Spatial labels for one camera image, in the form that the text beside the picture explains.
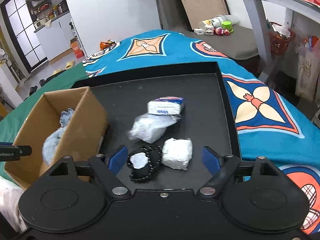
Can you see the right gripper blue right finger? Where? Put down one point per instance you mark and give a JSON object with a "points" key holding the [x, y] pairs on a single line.
{"points": [[212, 160]]}

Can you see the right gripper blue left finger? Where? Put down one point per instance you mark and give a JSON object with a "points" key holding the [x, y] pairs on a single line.
{"points": [[117, 160]]}

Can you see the black plastic tray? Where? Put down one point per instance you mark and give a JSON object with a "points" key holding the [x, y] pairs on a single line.
{"points": [[206, 118]]}

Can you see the leaning black framed board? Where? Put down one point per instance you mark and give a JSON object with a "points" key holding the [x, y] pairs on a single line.
{"points": [[200, 2]]}

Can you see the clear plastic bag item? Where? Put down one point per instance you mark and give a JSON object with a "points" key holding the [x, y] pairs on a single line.
{"points": [[149, 127]]}

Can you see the denim blue plush toy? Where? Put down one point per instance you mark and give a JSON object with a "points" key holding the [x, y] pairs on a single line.
{"points": [[65, 117]]}

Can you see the black white plush toy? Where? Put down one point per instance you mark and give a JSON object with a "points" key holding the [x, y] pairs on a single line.
{"points": [[144, 163]]}

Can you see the yellow slipper left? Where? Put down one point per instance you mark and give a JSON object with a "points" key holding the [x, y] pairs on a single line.
{"points": [[57, 71]]}

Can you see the grey desk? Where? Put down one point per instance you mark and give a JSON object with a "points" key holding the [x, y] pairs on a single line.
{"points": [[280, 11]]}

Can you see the fluffy blue plush toy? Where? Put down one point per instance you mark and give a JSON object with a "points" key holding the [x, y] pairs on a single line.
{"points": [[50, 145]]}

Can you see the yellow slipper right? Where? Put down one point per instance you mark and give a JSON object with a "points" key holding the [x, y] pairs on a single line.
{"points": [[70, 64]]}

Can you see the orange cardboard box on floor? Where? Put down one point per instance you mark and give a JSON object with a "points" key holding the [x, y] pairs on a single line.
{"points": [[76, 48]]}

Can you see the cream white blanket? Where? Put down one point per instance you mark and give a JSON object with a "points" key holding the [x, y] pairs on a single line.
{"points": [[9, 198]]}

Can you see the grey bench mattress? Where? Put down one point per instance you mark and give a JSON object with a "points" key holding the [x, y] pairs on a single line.
{"points": [[239, 45]]}

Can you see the white soft bundle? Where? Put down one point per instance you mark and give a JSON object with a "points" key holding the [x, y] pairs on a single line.
{"points": [[176, 153]]}

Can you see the blue patterned blanket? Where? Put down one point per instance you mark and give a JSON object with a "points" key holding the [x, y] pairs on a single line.
{"points": [[267, 124]]}

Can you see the white kitchen cabinet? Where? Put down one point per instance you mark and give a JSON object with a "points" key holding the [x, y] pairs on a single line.
{"points": [[56, 38]]}

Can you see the tissue pack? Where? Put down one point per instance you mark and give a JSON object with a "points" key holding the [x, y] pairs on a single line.
{"points": [[168, 105]]}

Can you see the yellow slipper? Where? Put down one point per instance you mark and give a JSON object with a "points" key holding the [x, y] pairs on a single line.
{"points": [[57, 71], [70, 64]]}

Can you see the orange bag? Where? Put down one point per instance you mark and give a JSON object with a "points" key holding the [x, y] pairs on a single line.
{"points": [[106, 44]]}

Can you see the grey door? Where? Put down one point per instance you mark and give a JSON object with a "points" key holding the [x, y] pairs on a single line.
{"points": [[172, 15]]}

